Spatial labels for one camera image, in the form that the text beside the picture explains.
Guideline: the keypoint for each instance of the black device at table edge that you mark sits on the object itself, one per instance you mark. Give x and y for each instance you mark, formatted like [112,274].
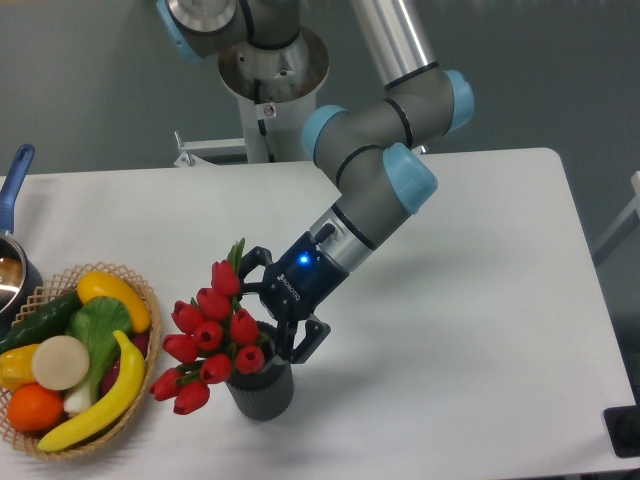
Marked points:
[623,429]

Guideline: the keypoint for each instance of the yellow lemon squash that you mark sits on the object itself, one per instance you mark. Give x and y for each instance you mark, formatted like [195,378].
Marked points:
[99,283]

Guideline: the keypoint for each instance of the white frame at right edge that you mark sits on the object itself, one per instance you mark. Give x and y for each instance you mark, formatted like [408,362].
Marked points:
[620,228]

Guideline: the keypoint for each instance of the dark red fruit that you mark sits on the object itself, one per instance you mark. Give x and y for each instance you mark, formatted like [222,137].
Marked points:
[141,341]

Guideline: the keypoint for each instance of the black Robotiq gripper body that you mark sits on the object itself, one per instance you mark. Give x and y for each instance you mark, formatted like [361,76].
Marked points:
[299,281]

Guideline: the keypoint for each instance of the orange fruit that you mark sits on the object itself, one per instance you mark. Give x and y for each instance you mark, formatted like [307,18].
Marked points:
[33,408]

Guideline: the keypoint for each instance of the blue handled saucepan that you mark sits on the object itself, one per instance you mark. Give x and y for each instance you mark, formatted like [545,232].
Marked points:
[19,277]

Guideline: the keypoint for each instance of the yellow banana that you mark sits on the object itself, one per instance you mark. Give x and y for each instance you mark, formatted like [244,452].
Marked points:
[106,410]

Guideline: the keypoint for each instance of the beige round disc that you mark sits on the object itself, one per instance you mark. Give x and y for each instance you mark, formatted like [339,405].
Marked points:
[60,363]

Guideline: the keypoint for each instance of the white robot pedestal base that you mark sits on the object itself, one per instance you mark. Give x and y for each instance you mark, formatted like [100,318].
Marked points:
[275,92]

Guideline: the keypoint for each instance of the red tulip bouquet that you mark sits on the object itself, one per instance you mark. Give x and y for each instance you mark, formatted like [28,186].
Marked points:
[218,340]

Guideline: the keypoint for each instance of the yellow bell pepper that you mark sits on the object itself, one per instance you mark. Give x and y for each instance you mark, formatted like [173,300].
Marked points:
[16,370]

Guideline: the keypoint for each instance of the green cucumber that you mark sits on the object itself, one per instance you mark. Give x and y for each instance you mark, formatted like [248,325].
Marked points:
[50,320]

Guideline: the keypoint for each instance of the woven wicker basket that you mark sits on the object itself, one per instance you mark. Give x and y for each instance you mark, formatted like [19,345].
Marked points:
[56,287]

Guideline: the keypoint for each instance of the green bok choy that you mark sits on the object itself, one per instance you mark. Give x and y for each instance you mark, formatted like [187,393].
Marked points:
[93,325]

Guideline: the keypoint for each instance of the dark grey ribbed vase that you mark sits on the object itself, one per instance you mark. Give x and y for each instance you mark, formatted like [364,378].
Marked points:
[267,394]

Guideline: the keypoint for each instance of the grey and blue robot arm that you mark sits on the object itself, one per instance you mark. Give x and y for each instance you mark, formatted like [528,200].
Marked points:
[367,156]

